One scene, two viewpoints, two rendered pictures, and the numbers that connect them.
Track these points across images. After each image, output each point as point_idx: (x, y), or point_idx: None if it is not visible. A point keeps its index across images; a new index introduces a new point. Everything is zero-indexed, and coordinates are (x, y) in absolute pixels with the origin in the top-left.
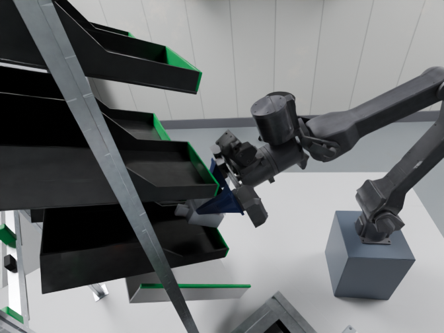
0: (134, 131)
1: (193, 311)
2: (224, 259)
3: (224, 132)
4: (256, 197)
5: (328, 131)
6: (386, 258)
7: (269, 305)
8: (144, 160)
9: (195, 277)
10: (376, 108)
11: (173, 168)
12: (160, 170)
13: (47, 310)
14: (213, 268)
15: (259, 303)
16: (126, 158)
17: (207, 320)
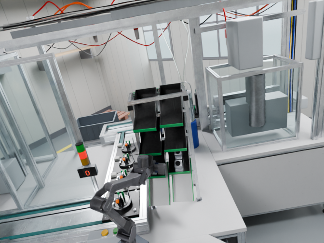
0: (177, 144)
1: (168, 208)
2: (181, 223)
3: (151, 155)
4: (133, 163)
5: (131, 173)
6: (119, 241)
7: (144, 216)
8: (156, 143)
9: (158, 186)
10: (122, 178)
11: (152, 149)
12: (151, 146)
13: (197, 172)
14: (163, 197)
15: (155, 228)
16: (157, 140)
17: (162, 210)
